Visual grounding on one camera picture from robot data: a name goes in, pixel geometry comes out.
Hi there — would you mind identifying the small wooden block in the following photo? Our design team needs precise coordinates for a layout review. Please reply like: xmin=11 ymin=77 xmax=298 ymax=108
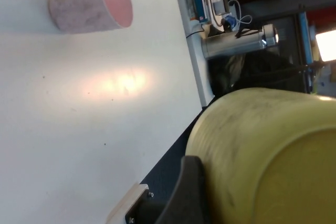
xmin=106 ymin=183 xmax=150 ymax=224

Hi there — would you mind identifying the black metal bracket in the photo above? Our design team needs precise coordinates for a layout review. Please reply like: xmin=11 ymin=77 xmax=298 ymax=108
xmin=124 ymin=191 xmax=169 ymax=224

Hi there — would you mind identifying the pink marbled plastic cup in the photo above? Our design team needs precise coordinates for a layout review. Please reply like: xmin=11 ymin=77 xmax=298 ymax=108
xmin=48 ymin=0 xmax=134 ymax=35

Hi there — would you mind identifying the black bag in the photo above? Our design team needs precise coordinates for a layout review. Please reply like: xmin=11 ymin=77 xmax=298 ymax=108
xmin=207 ymin=53 xmax=309 ymax=96

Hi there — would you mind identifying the thin black cable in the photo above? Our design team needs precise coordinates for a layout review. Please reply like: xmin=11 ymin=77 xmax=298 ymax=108
xmin=185 ymin=24 xmax=206 ymax=38

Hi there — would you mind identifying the steel thermos bottle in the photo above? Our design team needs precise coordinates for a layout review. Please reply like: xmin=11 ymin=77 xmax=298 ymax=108
xmin=201 ymin=24 xmax=279 ymax=60

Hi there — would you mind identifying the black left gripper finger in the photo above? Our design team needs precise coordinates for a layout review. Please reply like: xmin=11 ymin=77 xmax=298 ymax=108
xmin=157 ymin=155 xmax=211 ymax=224

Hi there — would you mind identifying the yellow marbled plastic cup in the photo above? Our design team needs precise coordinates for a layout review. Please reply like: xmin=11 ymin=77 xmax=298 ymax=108
xmin=185 ymin=87 xmax=336 ymax=224

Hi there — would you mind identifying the bright monitor screen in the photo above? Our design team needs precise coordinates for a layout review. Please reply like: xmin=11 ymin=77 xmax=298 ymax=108
xmin=314 ymin=30 xmax=336 ymax=62

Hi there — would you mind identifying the blue edged panel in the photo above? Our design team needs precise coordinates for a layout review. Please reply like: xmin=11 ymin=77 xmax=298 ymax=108
xmin=298 ymin=5 xmax=316 ymax=67

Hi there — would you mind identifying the white looped cable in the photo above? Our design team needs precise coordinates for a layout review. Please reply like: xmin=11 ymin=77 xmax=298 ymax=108
xmin=227 ymin=0 xmax=253 ymax=29

